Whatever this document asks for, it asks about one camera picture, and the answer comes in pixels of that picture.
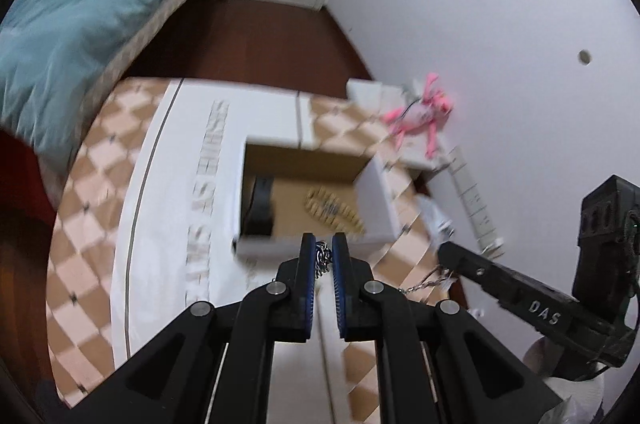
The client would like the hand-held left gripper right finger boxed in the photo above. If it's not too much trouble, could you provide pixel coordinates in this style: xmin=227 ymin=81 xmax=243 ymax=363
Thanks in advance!
xmin=331 ymin=232 xmax=564 ymax=424

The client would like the pink plush toy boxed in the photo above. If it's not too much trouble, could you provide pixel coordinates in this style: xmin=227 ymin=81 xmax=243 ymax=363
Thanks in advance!
xmin=381 ymin=72 xmax=457 ymax=158

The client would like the gold bead bracelet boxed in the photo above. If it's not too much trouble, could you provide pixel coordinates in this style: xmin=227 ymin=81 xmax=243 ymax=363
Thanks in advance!
xmin=304 ymin=187 xmax=367 ymax=235

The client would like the small clear plastic bag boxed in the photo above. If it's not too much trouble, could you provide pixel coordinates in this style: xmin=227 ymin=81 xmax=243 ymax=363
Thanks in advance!
xmin=416 ymin=196 xmax=455 ymax=251

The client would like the silver chain necklace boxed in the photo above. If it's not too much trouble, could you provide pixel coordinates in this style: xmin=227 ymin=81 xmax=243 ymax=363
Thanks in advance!
xmin=313 ymin=241 xmax=457 ymax=297

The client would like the checkered tablecloth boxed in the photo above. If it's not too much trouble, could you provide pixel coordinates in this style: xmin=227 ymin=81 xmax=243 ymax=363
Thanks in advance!
xmin=45 ymin=76 xmax=468 ymax=421

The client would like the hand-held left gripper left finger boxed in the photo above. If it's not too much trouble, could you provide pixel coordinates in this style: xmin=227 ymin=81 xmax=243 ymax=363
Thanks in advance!
xmin=65 ymin=233 xmax=317 ymax=424

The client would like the white cardboard box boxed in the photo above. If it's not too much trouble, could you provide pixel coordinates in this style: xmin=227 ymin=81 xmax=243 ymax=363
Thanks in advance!
xmin=231 ymin=136 xmax=402 ymax=259

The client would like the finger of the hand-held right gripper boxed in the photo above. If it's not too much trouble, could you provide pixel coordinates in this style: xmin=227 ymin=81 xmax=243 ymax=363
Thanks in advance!
xmin=437 ymin=242 xmax=630 ymax=368

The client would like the white flat box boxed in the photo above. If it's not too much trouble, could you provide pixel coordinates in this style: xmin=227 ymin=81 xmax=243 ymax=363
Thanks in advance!
xmin=346 ymin=78 xmax=453 ymax=171

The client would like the black band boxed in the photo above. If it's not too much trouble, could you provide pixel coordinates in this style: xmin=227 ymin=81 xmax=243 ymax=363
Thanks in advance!
xmin=248 ymin=175 xmax=276 ymax=235

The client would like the teal blanket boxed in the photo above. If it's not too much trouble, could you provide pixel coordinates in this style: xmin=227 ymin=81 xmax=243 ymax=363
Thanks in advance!
xmin=0 ymin=0 xmax=232 ymax=177

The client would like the white plastic bag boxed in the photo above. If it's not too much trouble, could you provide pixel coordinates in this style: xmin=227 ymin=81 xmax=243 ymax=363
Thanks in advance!
xmin=522 ymin=336 xmax=608 ymax=424

